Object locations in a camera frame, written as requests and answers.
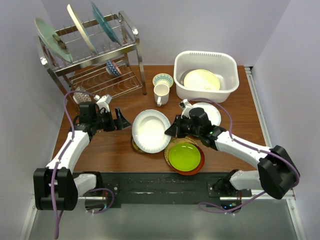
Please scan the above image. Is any blue zigzag bowl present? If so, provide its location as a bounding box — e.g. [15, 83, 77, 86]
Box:
[106, 59, 122, 77]

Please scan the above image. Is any yellow woven rim plate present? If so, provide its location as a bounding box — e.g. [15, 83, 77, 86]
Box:
[164, 137, 198, 167]

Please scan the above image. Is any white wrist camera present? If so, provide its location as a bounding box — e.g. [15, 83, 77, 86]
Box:
[94, 94, 112, 112]
[179, 99, 193, 118]

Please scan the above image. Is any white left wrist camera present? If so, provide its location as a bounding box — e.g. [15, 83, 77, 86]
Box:
[94, 94, 112, 112]

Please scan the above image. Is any white plastic bin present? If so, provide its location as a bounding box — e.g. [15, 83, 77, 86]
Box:
[173, 50, 240, 103]

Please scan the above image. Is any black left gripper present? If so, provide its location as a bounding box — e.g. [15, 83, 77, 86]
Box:
[92, 107, 131, 132]

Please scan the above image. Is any teal patterned small bowl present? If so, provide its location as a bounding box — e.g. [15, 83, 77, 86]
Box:
[152, 73, 174, 88]

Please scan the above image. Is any cream rimmed racked plate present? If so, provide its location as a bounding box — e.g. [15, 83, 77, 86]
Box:
[66, 4, 98, 55]

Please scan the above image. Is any teal racked plate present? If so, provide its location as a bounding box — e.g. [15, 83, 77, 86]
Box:
[90, 1, 122, 46]

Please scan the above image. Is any red plate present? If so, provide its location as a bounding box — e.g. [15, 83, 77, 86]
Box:
[171, 146, 205, 176]

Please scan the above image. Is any white fluted bottom plate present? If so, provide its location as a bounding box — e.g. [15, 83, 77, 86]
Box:
[132, 109, 171, 154]

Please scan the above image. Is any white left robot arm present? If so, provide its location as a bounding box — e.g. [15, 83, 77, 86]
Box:
[33, 101, 131, 211]

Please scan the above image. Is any cream leaf pattern plate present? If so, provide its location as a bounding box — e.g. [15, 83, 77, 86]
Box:
[183, 69, 221, 91]

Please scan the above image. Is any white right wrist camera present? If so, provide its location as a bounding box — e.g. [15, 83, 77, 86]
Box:
[179, 99, 193, 118]

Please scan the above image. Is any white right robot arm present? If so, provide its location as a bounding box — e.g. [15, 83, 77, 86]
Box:
[164, 107, 300, 200]

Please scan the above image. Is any white paper plate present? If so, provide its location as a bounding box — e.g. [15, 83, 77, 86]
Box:
[192, 102, 222, 126]

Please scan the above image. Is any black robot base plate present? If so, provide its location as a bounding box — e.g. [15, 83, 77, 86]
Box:
[97, 172, 252, 208]

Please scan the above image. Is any steel dish rack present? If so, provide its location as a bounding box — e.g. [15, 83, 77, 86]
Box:
[34, 11, 147, 98]

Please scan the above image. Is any yellow patterned small plate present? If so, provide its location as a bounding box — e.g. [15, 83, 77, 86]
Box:
[131, 137, 145, 154]

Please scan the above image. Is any green floral racked plate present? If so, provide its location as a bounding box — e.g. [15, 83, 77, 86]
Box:
[34, 17, 73, 63]

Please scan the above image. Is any cream ceramic mug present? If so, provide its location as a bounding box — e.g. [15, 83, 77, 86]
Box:
[153, 83, 170, 107]

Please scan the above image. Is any grey reindeer plate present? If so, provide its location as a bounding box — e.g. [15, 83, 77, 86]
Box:
[179, 69, 193, 86]

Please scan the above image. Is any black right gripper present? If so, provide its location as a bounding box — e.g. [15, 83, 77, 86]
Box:
[165, 114, 202, 138]

